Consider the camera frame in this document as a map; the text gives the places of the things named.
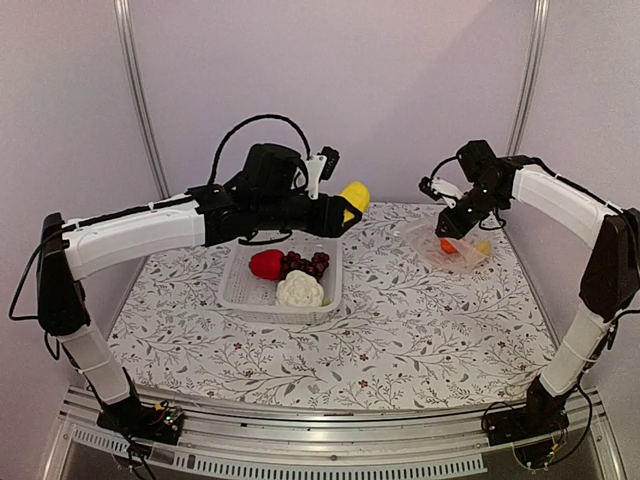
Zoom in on white plastic basket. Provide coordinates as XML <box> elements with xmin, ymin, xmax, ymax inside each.
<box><xmin>218</xmin><ymin>233</ymin><xmax>343</xmax><ymax>325</ymax></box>

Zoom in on right aluminium frame post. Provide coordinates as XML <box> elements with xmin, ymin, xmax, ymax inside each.
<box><xmin>507</xmin><ymin>0</ymin><xmax>550</xmax><ymax>155</ymax></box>

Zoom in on aluminium frame post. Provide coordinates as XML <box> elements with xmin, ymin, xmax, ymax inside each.
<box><xmin>113</xmin><ymin>0</ymin><xmax>170</xmax><ymax>199</ymax></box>
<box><xmin>507</xmin><ymin>0</ymin><xmax>550</xmax><ymax>155</ymax></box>

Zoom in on white toy cauliflower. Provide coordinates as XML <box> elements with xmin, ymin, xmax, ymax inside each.
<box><xmin>276</xmin><ymin>271</ymin><xmax>324</xmax><ymax>308</ymax></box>

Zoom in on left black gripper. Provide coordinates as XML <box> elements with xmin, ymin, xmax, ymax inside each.
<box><xmin>256</xmin><ymin>190</ymin><xmax>361</xmax><ymax>237</ymax></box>

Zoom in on clear zip top bag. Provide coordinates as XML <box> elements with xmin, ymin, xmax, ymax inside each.
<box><xmin>401</xmin><ymin>222</ymin><xmax>493</xmax><ymax>273</ymax></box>

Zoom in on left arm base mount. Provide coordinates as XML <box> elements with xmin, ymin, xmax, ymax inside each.
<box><xmin>97</xmin><ymin>393</ymin><xmax>185</xmax><ymax>445</ymax></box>

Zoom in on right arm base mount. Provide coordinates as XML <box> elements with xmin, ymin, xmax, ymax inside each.
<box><xmin>480</xmin><ymin>401</ymin><xmax>569</xmax><ymax>446</ymax></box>

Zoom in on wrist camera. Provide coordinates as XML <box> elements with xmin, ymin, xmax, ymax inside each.
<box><xmin>419</xmin><ymin>176</ymin><xmax>463</xmax><ymax>208</ymax></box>
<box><xmin>302</xmin><ymin>146</ymin><xmax>340</xmax><ymax>200</ymax></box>

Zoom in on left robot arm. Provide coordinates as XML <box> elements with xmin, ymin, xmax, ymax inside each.
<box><xmin>8</xmin><ymin>143</ymin><xmax>371</xmax><ymax>434</ymax></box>

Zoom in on left aluminium frame post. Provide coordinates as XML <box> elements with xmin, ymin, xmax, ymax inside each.
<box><xmin>113</xmin><ymin>0</ymin><xmax>170</xmax><ymax>199</ymax></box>

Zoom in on front aluminium rail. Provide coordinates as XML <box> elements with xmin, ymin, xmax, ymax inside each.
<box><xmin>42</xmin><ymin>387</ymin><xmax>631</xmax><ymax>479</ymax></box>

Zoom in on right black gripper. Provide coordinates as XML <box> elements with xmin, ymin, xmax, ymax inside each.
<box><xmin>437</xmin><ymin>183</ymin><xmax>508</xmax><ymax>239</ymax></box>

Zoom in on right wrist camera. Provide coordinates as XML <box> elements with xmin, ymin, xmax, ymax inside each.
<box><xmin>419</xmin><ymin>176</ymin><xmax>463</xmax><ymax>208</ymax></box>

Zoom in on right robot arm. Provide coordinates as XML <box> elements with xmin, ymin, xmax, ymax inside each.
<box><xmin>420</xmin><ymin>140</ymin><xmax>639</xmax><ymax>436</ymax></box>

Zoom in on floral table mat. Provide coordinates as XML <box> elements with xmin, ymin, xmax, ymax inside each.
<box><xmin>109</xmin><ymin>203</ymin><xmax>555</xmax><ymax>409</ymax></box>

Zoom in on dark purple toy grapes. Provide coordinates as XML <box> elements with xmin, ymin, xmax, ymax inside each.
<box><xmin>280</xmin><ymin>251</ymin><xmax>330</xmax><ymax>280</ymax></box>

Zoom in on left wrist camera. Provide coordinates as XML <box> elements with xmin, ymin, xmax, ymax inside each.
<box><xmin>302</xmin><ymin>146</ymin><xmax>340</xmax><ymax>200</ymax></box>

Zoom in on red toy bell pepper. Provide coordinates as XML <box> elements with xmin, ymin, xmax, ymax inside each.
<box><xmin>249</xmin><ymin>249</ymin><xmax>284</xmax><ymax>281</ymax></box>

